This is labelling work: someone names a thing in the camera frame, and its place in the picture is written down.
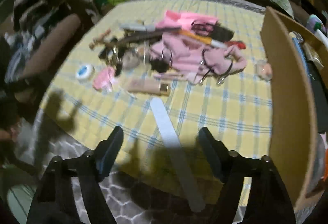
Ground white nail file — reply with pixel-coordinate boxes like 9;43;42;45
150;97;205;212

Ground beige cosmetic tube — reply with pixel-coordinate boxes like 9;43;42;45
127;79;171;96

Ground pale pink bunny socks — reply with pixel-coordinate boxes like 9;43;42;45
150;33;247;85

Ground black nail file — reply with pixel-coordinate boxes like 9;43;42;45
116;27;181;46

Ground pink fabric cloth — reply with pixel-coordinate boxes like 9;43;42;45
155;10;218;30

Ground cardboard box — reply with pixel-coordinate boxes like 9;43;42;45
260;7;327;211

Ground small red packet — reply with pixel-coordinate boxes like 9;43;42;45
226;41;246;50

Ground round powder puff packet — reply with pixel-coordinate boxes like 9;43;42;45
122;52;140;71

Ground brown chair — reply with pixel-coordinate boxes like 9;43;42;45
21;14;81;78

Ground tan cork-like stick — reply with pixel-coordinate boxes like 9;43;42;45
89;29;111;50

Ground yellow plaid table mat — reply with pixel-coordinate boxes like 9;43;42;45
41;0;272;204

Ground grey metal nail file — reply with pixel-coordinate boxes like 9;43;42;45
120;23;156;32

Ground orange handled tool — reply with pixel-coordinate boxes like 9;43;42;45
179;30;227;49

